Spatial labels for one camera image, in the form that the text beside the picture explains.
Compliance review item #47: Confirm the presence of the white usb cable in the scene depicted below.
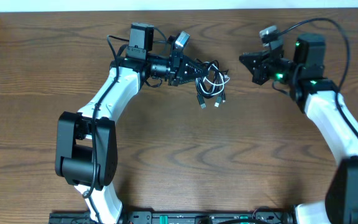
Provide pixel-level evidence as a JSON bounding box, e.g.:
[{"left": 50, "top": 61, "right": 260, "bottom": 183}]
[{"left": 202, "top": 62, "right": 231, "bottom": 108}]

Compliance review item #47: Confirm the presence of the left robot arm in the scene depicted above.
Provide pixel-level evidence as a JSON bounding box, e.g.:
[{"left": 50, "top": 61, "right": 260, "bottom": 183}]
[{"left": 55, "top": 22, "right": 208, "bottom": 223}]

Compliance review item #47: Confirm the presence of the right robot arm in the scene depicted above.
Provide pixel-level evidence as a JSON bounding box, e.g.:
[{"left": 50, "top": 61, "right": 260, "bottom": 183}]
[{"left": 239, "top": 27, "right": 358, "bottom": 223}]

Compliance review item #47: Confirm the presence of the black usb cable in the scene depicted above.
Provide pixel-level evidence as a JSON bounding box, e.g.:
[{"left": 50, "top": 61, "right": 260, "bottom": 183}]
[{"left": 194, "top": 58, "right": 229, "bottom": 110}]

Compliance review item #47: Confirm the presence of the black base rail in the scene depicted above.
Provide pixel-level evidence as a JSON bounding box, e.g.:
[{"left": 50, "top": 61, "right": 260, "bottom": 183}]
[{"left": 48, "top": 207, "right": 298, "bottom": 224}]

